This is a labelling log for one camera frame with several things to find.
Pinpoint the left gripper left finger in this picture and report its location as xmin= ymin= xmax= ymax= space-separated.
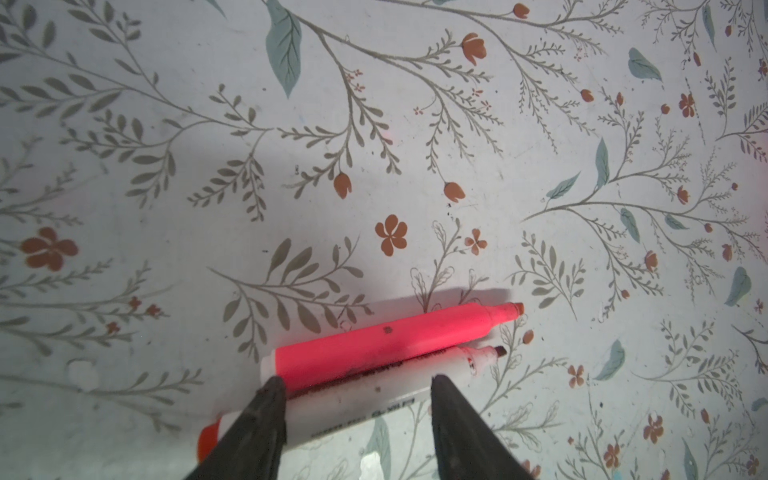
xmin=187 ymin=376 xmax=287 ymax=480

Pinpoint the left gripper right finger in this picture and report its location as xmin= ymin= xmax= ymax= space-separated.
xmin=431 ymin=374 xmax=531 ymax=480

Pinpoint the white red marker pen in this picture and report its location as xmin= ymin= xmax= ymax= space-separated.
xmin=197 ymin=344 xmax=509 ymax=463

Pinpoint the pink highlighter pen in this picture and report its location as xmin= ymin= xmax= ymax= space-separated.
xmin=259 ymin=303 xmax=525 ymax=392

